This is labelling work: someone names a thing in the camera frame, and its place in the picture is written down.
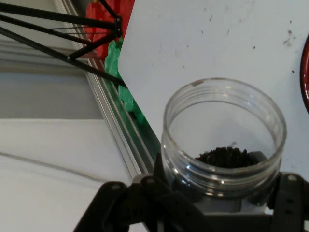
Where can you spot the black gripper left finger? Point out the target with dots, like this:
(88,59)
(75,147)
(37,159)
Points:
(144,207)

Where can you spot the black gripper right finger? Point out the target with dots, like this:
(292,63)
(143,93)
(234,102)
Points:
(292,205)

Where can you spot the aluminium wall rail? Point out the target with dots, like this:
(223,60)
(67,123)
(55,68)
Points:
(116,125)

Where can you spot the red enamel bowl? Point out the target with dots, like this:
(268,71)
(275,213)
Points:
(306,77)

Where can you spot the black tripod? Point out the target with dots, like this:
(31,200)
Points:
(118,24)

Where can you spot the green foam building block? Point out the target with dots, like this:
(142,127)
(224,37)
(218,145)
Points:
(112,60)
(130,104)

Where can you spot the clear plastic jar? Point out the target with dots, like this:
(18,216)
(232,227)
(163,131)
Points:
(217,186)

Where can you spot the black seeds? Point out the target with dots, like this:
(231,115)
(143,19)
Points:
(227,155)

